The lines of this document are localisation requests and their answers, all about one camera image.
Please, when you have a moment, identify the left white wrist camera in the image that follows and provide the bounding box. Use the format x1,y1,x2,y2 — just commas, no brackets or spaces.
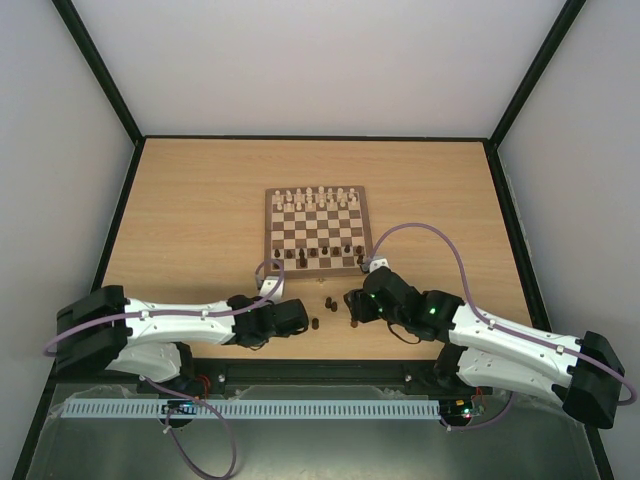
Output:
256,276,285,303

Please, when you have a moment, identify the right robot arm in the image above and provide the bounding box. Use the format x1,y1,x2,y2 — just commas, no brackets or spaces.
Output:
344,266,624,429

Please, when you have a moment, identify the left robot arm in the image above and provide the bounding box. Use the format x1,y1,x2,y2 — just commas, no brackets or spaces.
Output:
44,280,309,383

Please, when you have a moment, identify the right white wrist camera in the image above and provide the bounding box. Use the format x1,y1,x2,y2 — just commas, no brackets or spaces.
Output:
361,256,389,274

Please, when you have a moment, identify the wooden chess board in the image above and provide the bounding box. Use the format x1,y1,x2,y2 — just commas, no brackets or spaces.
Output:
264,185,373,279

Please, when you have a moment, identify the light blue cable duct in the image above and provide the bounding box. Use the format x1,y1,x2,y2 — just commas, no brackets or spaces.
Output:
59,399,441,421

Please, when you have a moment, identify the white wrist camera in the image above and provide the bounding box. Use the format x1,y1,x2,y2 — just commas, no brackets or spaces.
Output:
256,276,285,303
361,256,389,274

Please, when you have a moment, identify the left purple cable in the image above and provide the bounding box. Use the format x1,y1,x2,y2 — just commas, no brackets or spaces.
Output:
43,258,287,479

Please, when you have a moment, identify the black mounting rail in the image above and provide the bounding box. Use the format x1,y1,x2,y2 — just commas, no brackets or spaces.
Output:
49,357,581,396

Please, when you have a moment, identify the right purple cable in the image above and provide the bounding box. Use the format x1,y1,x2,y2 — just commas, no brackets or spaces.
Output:
368,222,637,432

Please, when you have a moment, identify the purple cable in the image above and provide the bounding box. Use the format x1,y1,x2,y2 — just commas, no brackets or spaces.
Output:
368,222,637,432
43,258,287,479

